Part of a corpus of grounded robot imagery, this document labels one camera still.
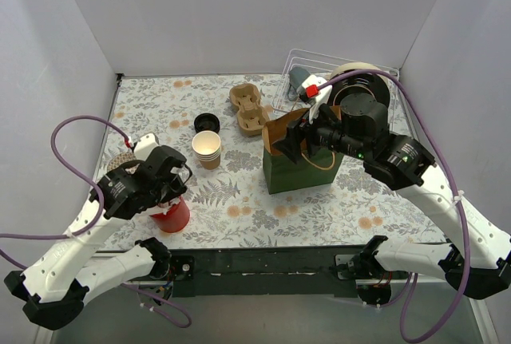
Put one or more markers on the red cup with napkins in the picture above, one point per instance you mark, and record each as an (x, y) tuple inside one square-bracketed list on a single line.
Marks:
[(175, 218)]

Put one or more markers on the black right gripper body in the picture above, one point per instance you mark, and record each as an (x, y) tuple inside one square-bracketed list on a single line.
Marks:
[(307, 136)]

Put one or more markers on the grey ceramic mug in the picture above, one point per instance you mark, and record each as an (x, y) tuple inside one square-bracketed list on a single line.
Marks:
[(296, 77)]

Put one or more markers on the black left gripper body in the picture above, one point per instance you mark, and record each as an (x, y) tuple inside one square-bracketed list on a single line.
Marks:
[(168, 189)]

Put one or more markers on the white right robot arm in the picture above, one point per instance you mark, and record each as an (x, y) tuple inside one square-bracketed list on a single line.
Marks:
[(476, 257)]

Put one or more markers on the brown and green paper bag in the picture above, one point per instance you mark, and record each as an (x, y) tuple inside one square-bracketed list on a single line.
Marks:
[(281, 174)]

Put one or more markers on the floral table mat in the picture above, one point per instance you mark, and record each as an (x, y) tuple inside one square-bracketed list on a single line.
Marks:
[(230, 206)]

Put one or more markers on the stack of kraft paper cups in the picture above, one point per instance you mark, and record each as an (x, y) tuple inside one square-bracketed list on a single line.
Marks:
[(207, 147)]

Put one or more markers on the black plate with cream rim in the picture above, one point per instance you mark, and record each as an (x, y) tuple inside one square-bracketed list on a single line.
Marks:
[(375, 85)]

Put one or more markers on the small patterned bowl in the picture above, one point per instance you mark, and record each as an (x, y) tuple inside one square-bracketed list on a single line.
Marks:
[(119, 160)]

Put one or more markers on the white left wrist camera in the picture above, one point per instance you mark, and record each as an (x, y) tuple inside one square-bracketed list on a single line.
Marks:
[(142, 147)]

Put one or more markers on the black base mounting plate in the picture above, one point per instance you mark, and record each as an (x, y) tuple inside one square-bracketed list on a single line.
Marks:
[(259, 271)]

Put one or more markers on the white wire dish rack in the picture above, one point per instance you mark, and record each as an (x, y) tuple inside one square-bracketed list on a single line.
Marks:
[(304, 68)]

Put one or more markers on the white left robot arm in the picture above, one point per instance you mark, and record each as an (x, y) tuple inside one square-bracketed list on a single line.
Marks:
[(114, 200)]

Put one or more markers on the aluminium frame rail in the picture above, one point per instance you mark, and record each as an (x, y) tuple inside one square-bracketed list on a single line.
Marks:
[(50, 301)]

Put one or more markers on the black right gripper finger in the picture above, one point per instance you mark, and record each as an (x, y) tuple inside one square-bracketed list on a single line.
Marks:
[(304, 120), (290, 144)]

